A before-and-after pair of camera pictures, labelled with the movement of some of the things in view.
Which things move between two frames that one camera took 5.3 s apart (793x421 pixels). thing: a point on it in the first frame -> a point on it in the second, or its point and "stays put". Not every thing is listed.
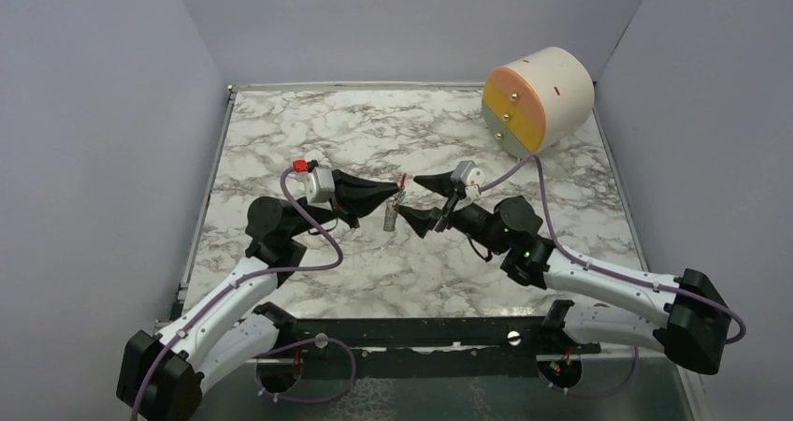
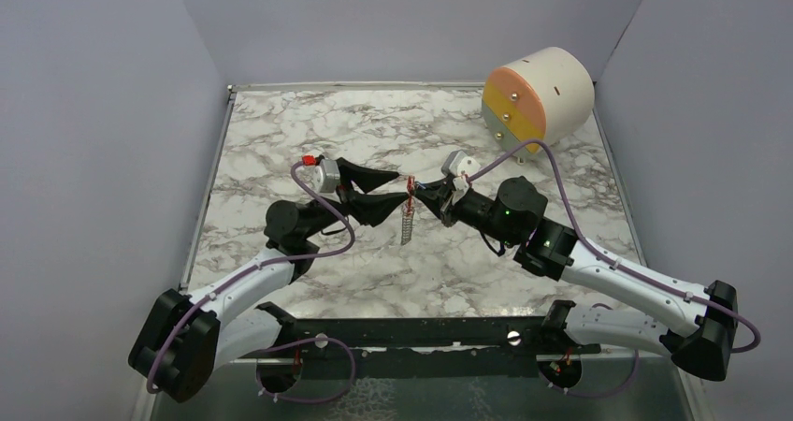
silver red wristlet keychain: x=392 y=207 -> x=408 y=212
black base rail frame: x=413 y=346 stays put
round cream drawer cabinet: x=539 y=101 stays put
